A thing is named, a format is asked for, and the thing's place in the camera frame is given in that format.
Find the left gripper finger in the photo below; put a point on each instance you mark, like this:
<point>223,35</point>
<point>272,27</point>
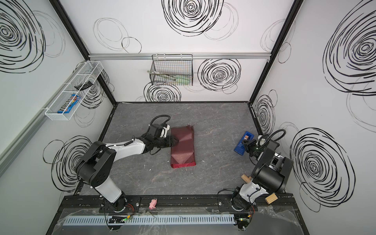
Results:
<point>171,145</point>
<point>173,140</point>

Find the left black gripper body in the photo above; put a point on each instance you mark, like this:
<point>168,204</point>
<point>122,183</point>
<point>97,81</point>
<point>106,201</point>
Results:
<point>162,142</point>

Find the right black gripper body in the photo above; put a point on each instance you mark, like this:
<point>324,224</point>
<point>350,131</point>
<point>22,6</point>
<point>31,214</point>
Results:
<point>252,148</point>

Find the red wrapping paper sheet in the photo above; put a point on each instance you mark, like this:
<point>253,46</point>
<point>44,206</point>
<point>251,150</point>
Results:
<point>183,154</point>

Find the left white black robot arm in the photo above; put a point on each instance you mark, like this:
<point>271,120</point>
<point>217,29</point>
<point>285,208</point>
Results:
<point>95,165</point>

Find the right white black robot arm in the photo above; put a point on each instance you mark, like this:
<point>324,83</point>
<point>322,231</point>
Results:
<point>269,176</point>

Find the blue tape dispenser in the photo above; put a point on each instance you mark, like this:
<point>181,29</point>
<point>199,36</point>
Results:
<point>240,148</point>

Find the wooden mallet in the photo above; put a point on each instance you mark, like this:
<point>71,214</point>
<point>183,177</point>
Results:
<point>246,179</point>

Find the small wooden block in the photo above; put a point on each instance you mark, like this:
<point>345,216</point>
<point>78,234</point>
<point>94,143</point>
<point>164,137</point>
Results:
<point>271,198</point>

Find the green item in basket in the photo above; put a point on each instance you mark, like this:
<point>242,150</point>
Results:
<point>183,80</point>

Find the small pink pig figure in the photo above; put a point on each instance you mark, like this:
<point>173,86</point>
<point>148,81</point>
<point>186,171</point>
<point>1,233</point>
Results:
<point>153,204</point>

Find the metal tongs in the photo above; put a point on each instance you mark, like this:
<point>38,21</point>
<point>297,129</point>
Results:
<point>166,76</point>

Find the blue candy packet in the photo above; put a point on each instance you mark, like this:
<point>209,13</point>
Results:
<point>69,104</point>

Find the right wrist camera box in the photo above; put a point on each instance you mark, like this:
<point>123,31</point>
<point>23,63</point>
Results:
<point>262,139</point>

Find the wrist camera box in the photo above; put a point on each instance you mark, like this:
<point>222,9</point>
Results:
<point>158,130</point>
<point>262,139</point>

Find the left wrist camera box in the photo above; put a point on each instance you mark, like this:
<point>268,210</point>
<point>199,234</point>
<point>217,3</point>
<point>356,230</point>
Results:
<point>158,130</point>

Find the black wire wall basket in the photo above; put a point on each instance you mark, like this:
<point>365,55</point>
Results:
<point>171,64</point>

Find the white wire wall shelf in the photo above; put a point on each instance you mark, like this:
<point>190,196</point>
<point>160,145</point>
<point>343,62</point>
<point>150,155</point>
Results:
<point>90,98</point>

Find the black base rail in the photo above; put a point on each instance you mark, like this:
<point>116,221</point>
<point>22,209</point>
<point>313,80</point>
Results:
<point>176,201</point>

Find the grey slotted cable duct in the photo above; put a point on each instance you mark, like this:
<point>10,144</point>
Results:
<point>191,219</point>

